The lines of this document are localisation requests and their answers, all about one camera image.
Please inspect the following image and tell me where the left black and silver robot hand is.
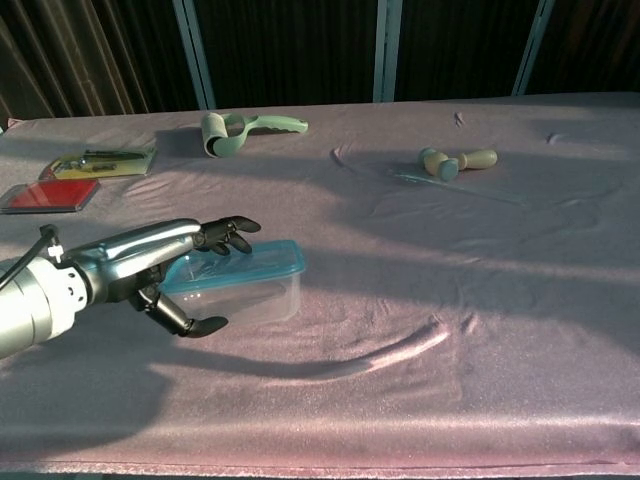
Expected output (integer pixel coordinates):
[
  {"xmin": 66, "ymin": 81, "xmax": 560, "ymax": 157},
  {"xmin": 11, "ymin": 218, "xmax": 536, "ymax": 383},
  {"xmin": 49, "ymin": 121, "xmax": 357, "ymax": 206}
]
[{"xmin": 62, "ymin": 215, "xmax": 262, "ymax": 337}]

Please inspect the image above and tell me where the clear plastic container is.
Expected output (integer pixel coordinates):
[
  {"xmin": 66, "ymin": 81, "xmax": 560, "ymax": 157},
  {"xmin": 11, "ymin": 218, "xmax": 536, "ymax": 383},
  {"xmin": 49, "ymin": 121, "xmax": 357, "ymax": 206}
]
[{"xmin": 167, "ymin": 272, "xmax": 302, "ymax": 326}]

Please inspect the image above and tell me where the clear container blue lid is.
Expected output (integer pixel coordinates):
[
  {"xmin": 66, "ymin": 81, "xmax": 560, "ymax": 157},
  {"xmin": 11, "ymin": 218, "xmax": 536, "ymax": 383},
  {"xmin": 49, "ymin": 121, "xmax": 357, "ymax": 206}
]
[{"xmin": 160, "ymin": 239, "xmax": 307, "ymax": 296}]

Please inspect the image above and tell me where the yellow razor blister pack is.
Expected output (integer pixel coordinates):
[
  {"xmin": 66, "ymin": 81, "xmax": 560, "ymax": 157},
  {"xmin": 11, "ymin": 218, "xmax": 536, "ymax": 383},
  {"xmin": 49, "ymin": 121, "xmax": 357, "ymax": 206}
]
[{"xmin": 38, "ymin": 146, "xmax": 159, "ymax": 181}]

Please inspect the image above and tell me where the red card in clear case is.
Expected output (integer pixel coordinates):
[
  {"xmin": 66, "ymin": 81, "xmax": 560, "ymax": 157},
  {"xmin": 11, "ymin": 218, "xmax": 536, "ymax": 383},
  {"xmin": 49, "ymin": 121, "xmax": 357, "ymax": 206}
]
[{"xmin": 0, "ymin": 178, "xmax": 102, "ymax": 216}]

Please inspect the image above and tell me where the pale green lint roller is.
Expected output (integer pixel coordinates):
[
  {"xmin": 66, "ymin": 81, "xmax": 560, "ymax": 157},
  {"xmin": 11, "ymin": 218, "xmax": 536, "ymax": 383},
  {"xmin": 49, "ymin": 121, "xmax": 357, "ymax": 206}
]
[{"xmin": 200, "ymin": 112, "xmax": 310, "ymax": 159}]

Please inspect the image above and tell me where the pink tablecloth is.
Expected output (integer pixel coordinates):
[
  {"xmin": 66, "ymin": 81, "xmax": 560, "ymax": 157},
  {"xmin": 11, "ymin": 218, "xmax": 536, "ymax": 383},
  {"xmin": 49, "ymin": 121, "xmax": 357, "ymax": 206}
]
[{"xmin": 0, "ymin": 91, "xmax": 640, "ymax": 476}]

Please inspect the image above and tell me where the dark brown curtain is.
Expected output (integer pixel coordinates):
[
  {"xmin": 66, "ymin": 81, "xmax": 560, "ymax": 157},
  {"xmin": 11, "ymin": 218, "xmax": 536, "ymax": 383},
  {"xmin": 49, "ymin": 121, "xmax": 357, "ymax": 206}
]
[{"xmin": 0, "ymin": 0, "xmax": 640, "ymax": 126}]

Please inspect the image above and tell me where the small wooden roller tool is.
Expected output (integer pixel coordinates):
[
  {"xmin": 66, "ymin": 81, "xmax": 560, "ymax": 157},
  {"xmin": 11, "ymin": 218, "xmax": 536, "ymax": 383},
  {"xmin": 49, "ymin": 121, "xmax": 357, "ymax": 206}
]
[{"xmin": 417, "ymin": 147, "xmax": 499, "ymax": 181}]

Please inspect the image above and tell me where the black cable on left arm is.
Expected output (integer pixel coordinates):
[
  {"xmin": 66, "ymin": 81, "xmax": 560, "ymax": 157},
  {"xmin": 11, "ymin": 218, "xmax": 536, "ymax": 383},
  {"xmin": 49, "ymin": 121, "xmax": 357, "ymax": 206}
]
[{"xmin": 0, "ymin": 224, "xmax": 64, "ymax": 291}]

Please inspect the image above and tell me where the grey metal frame post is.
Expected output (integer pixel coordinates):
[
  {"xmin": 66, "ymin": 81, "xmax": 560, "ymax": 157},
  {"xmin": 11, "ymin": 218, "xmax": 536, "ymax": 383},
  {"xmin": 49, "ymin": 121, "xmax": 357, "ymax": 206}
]
[
  {"xmin": 373, "ymin": 0, "xmax": 404, "ymax": 104},
  {"xmin": 172, "ymin": 0, "xmax": 217, "ymax": 110},
  {"xmin": 510, "ymin": 0, "xmax": 556, "ymax": 97}
]

